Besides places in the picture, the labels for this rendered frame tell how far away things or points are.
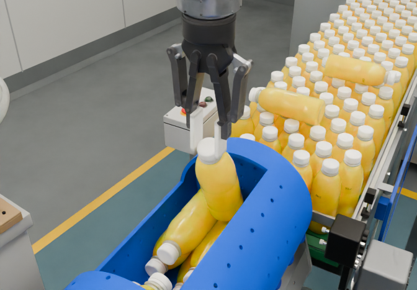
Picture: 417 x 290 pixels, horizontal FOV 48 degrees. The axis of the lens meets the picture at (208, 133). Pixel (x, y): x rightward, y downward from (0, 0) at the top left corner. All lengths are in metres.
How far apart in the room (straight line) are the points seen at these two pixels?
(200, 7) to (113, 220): 2.05
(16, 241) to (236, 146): 0.59
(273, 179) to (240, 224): 0.14
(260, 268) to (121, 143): 2.42
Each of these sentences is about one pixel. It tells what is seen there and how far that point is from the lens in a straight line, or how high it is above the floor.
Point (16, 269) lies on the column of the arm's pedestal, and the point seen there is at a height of 0.86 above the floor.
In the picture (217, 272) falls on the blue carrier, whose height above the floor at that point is 1.21.
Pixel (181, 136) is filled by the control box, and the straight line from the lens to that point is 1.27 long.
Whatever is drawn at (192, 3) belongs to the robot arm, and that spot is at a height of 1.57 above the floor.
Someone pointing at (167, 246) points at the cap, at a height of 1.12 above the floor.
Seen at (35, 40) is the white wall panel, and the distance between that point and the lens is 3.97.
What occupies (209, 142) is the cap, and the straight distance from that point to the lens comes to 0.76.
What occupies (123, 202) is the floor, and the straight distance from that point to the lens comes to 2.67.
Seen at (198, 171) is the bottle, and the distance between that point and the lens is 0.79.
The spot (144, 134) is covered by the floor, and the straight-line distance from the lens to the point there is 3.20.
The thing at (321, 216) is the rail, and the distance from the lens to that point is 1.17.
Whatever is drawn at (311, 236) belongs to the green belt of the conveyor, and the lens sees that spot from 1.22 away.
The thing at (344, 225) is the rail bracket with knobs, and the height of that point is 1.00.
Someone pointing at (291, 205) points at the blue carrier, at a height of 1.17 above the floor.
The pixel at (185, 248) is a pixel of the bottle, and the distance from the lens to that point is 0.89.
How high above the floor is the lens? 1.76
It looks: 34 degrees down
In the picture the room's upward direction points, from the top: straight up
